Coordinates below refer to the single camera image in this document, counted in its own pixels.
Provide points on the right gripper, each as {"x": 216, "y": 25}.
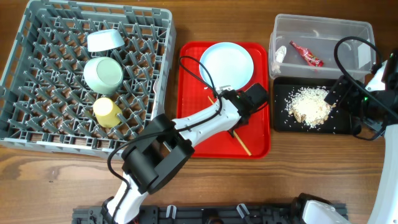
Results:
{"x": 346, "y": 102}

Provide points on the wooden chopstick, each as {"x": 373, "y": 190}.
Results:
{"x": 248, "y": 152}

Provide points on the food scraps and rice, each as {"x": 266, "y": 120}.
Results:
{"x": 308, "y": 106}

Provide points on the yellow cup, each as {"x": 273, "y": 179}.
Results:
{"x": 106, "y": 112}

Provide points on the green bowl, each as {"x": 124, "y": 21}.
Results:
{"x": 103, "y": 75}

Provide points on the light blue small bowl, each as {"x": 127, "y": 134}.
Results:
{"x": 104, "y": 40}

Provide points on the white plastic fork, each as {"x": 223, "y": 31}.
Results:
{"x": 157, "y": 104}

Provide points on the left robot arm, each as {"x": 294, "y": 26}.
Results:
{"x": 148, "y": 162}

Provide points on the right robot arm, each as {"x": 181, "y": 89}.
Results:
{"x": 385, "y": 207}

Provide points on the black waste tray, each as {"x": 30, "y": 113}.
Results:
{"x": 338, "y": 122}

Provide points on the grey dishwasher rack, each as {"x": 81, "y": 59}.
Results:
{"x": 47, "y": 106}

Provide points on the light blue plate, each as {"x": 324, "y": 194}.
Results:
{"x": 226, "y": 64}

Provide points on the crumpled white wrapper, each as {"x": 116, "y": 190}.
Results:
{"x": 279, "y": 58}

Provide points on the red wrapper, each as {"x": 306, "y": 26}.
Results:
{"x": 307, "y": 55}

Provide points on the clear plastic bin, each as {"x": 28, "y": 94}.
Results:
{"x": 319, "y": 35}

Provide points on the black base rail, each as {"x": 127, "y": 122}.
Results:
{"x": 268, "y": 213}

